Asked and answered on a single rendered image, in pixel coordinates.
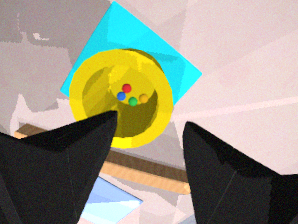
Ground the yellow cup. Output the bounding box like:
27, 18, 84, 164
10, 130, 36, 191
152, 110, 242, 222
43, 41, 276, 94
69, 48, 173, 149

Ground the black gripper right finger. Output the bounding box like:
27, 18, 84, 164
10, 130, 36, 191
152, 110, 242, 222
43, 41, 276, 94
182, 121, 298, 224

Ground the light brown wooden bar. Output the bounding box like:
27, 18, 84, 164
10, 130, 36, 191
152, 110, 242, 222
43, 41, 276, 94
15, 123, 190, 194

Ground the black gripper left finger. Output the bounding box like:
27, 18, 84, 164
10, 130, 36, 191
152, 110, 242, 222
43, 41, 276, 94
0, 109, 118, 224

